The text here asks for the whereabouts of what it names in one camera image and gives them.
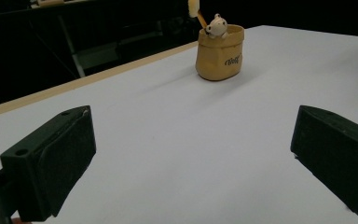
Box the yellow bear pen holder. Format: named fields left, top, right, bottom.
left=195, top=13, right=245, bottom=82

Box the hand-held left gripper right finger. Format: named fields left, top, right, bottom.
left=290, top=105, right=358, bottom=221

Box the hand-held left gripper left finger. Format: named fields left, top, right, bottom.
left=0, top=105, right=97, bottom=222

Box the dark-handled fan makeup brush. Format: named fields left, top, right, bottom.
left=187, top=0, right=209, bottom=32

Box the metal stand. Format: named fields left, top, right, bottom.
left=57, top=15, right=120, bottom=78

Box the framed picture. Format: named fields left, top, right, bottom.
left=30, top=0, right=68, bottom=8

